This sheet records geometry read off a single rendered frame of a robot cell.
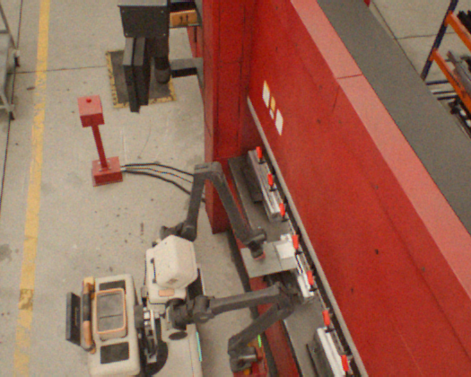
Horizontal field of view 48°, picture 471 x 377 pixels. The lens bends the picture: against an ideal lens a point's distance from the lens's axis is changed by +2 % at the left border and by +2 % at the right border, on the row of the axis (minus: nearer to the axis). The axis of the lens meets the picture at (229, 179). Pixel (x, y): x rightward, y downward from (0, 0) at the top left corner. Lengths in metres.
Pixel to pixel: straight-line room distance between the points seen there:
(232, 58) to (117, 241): 1.87
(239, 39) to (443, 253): 1.73
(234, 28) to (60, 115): 2.73
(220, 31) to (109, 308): 1.52
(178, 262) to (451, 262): 1.30
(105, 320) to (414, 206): 1.79
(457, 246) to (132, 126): 3.82
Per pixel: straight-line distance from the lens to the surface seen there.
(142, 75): 3.06
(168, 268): 2.39
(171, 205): 4.28
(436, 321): 1.62
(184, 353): 3.39
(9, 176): 4.76
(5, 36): 5.65
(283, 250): 2.88
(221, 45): 2.81
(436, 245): 1.47
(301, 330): 2.82
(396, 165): 1.60
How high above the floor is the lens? 3.44
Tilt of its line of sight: 51 degrees down
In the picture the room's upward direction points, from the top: 2 degrees clockwise
